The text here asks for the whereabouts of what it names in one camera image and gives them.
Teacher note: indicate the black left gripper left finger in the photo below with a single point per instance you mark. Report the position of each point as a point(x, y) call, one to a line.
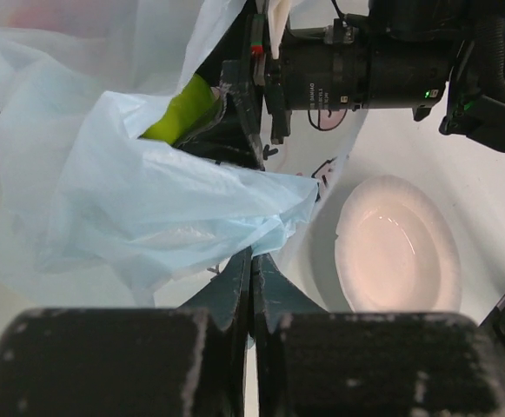
point(211, 347)

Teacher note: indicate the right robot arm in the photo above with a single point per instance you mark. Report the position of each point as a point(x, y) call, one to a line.
point(474, 92)

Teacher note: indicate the green fake apple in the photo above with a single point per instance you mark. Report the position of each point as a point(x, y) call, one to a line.
point(187, 111)

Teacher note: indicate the white paper plate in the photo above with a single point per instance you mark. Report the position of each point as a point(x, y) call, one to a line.
point(394, 251)

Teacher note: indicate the light blue printed plastic bag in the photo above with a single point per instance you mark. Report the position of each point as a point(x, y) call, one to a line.
point(91, 213)

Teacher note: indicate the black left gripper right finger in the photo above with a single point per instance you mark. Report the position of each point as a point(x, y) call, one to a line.
point(273, 299)

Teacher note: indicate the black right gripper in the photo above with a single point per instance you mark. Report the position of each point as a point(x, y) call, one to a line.
point(399, 56)

